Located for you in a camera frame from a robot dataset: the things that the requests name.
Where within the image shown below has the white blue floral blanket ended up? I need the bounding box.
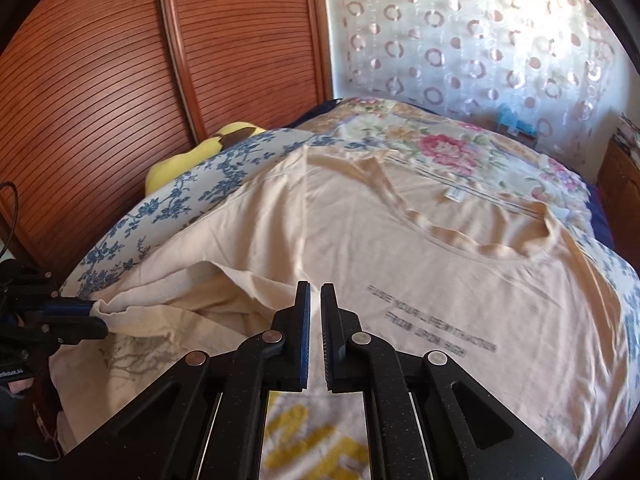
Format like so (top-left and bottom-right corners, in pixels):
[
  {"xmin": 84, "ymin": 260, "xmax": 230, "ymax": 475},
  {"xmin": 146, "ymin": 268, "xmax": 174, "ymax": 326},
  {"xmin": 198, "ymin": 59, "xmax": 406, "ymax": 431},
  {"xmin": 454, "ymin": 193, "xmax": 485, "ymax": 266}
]
[{"xmin": 60, "ymin": 127, "xmax": 640, "ymax": 361}]

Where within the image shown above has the beige printed t-shirt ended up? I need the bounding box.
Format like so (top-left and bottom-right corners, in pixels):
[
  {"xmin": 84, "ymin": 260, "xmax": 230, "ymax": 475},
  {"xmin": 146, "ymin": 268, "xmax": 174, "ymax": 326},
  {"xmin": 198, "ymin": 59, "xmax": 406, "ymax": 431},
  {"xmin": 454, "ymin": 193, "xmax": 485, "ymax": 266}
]
[{"xmin": 50, "ymin": 145, "xmax": 632, "ymax": 477}]

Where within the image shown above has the colourful floral blanket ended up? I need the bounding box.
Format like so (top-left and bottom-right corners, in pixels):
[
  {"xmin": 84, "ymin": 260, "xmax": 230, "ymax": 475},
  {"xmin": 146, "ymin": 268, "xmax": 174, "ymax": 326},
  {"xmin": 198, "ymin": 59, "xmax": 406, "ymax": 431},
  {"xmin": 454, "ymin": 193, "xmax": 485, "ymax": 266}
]
[{"xmin": 295, "ymin": 97, "xmax": 597, "ymax": 237}]

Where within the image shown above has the stack of papers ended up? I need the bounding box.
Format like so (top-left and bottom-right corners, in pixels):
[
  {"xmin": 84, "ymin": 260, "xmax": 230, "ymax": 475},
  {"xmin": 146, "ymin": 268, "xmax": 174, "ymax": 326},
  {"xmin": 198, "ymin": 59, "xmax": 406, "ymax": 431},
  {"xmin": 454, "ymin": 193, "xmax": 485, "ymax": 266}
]
[{"xmin": 615, "ymin": 114, "xmax": 640, "ymax": 162}]

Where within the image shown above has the wooden cabinet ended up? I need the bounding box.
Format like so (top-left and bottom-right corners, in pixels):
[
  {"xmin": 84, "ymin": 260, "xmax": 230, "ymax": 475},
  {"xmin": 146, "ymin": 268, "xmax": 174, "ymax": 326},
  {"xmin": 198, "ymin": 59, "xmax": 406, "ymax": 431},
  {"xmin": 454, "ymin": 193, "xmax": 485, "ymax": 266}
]
[{"xmin": 597, "ymin": 137, "xmax": 640, "ymax": 281}]

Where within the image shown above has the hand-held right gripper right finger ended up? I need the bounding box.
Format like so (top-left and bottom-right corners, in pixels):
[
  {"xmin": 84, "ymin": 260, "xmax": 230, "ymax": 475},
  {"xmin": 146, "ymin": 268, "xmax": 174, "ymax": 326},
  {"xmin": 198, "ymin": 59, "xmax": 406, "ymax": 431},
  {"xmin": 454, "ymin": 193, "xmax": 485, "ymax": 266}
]
[{"xmin": 320, "ymin": 283, "xmax": 576, "ymax": 480}]

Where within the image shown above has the white circle-patterned curtain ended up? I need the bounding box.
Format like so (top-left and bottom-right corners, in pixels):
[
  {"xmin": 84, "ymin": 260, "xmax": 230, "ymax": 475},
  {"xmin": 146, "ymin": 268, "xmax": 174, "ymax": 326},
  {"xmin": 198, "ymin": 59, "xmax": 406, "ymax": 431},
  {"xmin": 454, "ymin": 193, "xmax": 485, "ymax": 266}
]
[{"xmin": 320, "ymin": 0, "xmax": 622, "ymax": 187}]

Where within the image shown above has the black cable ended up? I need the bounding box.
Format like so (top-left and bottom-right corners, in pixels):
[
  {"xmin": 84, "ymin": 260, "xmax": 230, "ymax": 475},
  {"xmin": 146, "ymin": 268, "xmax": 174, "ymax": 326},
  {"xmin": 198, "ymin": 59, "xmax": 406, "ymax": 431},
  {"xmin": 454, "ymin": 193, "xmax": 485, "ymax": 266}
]
[{"xmin": 0, "ymin": 181, "xmax": 22, "ymax": 261}]

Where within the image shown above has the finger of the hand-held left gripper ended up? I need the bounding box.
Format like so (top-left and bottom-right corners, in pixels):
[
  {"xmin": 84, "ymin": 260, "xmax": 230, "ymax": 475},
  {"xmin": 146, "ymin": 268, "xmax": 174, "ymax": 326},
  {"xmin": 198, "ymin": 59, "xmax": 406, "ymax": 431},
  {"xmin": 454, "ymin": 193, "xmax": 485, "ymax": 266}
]
[
  {"xmin": 25, "ymin": 315, "xmax": 110, "ymax": 346},
  {"xmin": 10, "ymin": 271, "xmax": 99, "ymax": 317}
]

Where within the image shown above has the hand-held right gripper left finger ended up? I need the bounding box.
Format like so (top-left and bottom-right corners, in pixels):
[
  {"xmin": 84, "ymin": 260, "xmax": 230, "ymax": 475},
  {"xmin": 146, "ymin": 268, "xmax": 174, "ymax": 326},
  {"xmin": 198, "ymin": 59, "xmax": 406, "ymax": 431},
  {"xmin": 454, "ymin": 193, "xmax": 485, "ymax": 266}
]
[{"xmin": 64, "ymin": 281, "xmax": 312, "ymax": 480}]

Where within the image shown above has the yellow plush pillow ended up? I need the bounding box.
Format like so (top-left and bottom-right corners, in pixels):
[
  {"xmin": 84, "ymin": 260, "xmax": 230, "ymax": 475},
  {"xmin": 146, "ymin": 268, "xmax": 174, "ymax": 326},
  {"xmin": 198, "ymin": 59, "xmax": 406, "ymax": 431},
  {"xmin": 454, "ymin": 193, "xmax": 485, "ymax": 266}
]
[{"xmin": 145, "ymin": 122, "xmax": 267, "ymax": 196}]

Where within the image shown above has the white cloth with yellow print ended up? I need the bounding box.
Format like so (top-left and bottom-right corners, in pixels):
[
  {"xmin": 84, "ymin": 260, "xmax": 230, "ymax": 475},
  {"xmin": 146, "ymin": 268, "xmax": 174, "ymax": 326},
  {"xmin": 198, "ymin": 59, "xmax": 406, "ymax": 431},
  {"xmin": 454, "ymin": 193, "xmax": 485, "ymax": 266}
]
[{"xmin": 262, "ymin": 390, "xmax": 372, "ymax": 480}]

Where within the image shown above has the blue toy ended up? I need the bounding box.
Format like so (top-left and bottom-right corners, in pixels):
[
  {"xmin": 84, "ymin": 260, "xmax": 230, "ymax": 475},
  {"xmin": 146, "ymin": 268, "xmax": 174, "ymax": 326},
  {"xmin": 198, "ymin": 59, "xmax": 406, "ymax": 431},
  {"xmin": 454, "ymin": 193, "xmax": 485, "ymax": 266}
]
[{"xmin": 495, "ymin": 105, "xmax": 539, "ymax": 142}]

